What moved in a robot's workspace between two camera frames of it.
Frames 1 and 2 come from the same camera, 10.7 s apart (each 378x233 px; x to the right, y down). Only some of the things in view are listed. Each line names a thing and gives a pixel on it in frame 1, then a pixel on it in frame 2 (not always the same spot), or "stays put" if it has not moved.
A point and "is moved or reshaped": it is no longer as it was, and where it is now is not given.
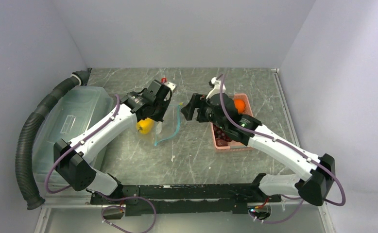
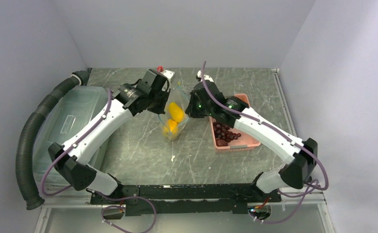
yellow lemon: (145, 126) → (171, 129)
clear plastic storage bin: (69, 113) stays put
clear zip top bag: (163, 130) is moved or reshaped
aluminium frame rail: (276, 72) stays put
